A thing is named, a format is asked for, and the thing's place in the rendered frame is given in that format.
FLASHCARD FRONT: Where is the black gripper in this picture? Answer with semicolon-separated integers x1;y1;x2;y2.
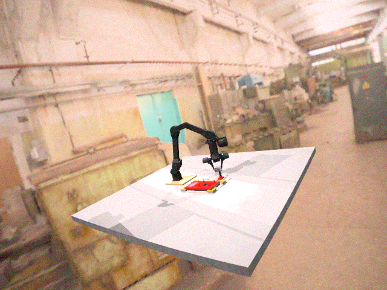
202;148;229;170

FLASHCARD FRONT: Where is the red flat rectangular plate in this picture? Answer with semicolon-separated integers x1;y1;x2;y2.
185;181;220;191

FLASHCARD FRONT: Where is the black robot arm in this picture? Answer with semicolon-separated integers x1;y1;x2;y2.
170;122;228;182

